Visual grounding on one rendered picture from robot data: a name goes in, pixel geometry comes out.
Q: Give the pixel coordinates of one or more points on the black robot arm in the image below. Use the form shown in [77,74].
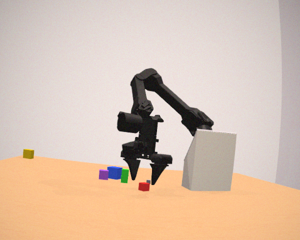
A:
[139,120]

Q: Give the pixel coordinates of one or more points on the purple block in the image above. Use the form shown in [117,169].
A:
[103,174]

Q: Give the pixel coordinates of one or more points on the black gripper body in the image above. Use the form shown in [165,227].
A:
[155,157]

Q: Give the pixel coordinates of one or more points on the green block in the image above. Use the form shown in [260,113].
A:
[124,179]
[125,172]

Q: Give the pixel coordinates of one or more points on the red block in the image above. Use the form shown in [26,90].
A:
[143,186]

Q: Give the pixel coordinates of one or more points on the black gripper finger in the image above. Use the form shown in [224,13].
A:
[133,167]
[157,170]

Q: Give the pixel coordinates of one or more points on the yellow block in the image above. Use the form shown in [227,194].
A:
[28,153]

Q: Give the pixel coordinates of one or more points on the blue block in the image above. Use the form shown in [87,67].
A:
[114,172]

